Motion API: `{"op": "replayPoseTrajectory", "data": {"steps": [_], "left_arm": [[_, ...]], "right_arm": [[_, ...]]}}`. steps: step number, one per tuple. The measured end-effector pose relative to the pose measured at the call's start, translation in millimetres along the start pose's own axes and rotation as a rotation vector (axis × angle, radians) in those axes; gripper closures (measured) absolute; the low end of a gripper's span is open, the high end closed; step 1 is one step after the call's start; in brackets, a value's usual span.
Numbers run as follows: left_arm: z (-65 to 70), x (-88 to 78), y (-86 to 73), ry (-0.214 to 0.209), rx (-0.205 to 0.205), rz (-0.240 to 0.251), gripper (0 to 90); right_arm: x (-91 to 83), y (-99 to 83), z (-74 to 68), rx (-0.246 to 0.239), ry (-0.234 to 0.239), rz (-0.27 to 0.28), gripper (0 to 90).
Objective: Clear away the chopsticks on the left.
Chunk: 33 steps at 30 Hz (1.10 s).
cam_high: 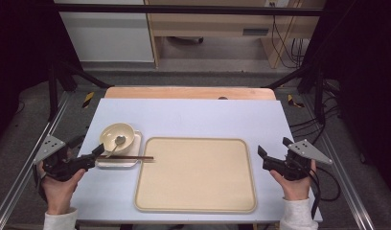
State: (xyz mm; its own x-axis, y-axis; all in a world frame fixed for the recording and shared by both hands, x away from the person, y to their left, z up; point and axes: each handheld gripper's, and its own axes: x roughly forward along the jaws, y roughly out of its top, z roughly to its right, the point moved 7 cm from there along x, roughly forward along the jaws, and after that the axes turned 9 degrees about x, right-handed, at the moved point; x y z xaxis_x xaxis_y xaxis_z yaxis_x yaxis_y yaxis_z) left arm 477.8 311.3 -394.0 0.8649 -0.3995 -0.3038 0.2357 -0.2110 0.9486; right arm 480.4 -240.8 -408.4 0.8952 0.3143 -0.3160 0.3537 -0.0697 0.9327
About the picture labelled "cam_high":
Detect brown chopstick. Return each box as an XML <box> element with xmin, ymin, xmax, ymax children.
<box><xmin>96</xmin><ymin>154</ymin><xmax>155</xmax><ymax>160</ymax></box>
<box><xmin>96</xmin><ymin>156</ymin><xmax>155</xmax><ymax>162</ymax></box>

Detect black floor cable bundle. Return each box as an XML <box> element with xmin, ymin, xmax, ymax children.
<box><xmin>288</xmin><ymin>80</ymin><xmax>341</xmax><ymax>145</ymax></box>

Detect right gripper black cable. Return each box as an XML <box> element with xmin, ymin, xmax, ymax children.
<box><xmin>307</xmin><ymin>164</ymin><xmax>342</xmax><ymax>221</ymax></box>

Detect metal spoon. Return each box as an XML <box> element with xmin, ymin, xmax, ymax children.
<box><xmin>105</xmin><ymin>135</ymin><xmax>127</xmax><ymax>158</ymax></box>

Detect white square plate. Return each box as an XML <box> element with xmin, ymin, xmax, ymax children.
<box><xmin>95</xmin><ymin>128</ymin><xmax>144</xmax><ymax>170</ymax></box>

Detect beige rectangular tray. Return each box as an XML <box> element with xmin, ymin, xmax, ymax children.
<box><xmin>133</xmin><ymin>136</ymin><xmax>258</xmax><ymax>215</ymax></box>

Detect wooden table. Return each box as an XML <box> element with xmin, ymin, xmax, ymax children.
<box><xmin>104</xmin><ymin>85</ymin><xmax>277</xmax><ymax>101</ymax></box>

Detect black metal stand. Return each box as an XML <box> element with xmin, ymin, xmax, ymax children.
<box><xmin>48</xmin><ymin>58</ymin><xmax>111</xmax><ymax>123</ymax></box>
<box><xmin>264</xmin><ymin>61</ymin><xmax>327</xmax><ymax>126</ymax></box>

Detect grey desk label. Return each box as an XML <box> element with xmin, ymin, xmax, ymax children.
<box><xmin>241</xmin><ymin>27</ymin><xmax>270</xmax><ymax>36</ymax></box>

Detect black curtain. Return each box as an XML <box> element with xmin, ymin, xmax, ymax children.
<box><xmin>0</xmin><ymin>0</ymin><xmax>82</xmax><ymax>145</ymax></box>
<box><xmin>303</xmin><ymin>0</ymin><xmax>391</xmax><ymax>199</ymax></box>

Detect white cabinet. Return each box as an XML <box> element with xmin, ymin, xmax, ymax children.
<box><xmin>54</xmin><ymin>0</ymin><xmax>155</xmax><ymax>63</ymax></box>

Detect cream bowl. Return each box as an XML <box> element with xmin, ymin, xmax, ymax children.
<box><xmin>99</xmin><ymin>122</ymin><xmax>136</xmax><ymax>154</ymax></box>

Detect yellow black tape marker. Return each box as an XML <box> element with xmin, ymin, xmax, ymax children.
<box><xmin>81</xmin><ymin>91</ymin><xmax>96</xmax><ymax>109</ymax></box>
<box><xmin>287</xmin><ymin>94</ymin><xmax>306</xmax><ymax>108</ymax></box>

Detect aluminium rail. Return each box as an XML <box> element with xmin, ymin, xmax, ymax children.
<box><xmin>0</xmin><ymin>92</ymin><xmax>72</xmax><ymax>230</ymax></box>
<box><xmin>300</xmin><ymin>94</ymin><xmax>375</xmax><ymax>230</ymax></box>

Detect black metal crossbar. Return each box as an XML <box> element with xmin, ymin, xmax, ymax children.
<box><xmin>54</xmin><ymin>3</ymin><xmax>326</xmax><ymax>17</ymax></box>

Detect person's left hand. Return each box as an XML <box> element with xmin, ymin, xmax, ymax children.
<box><xmin>36</xmin><ymin>160</ymin><xmax>87</xmax><ymax>216</ymax></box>

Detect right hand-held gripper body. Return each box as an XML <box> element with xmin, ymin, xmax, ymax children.
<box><xmin>262</xmin><ymin>138</ymin><xmax>334</xmax><ymax>182</ymax></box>

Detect black hanging cables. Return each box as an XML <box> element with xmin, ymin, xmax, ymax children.
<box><xmin>271</xmin><ymin>13</ymin><xmax>306</xmax><ymax>69</ymax></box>

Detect wooden desk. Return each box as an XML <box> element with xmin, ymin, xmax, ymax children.
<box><xmin>145</xmin><ymin>0</ymin><xmax>327</xmax><ymax>69</ymax></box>

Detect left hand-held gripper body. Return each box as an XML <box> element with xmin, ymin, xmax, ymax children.
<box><xmin>33</xmin><ymin>134</ymin><xmax>97</xmax><ymax>182</ymax></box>

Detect person's right hand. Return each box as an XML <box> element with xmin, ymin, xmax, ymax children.
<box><xmin>269</xmin><ymin>159</ymin><xmax>318</xmax><ymax>202</ymax></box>

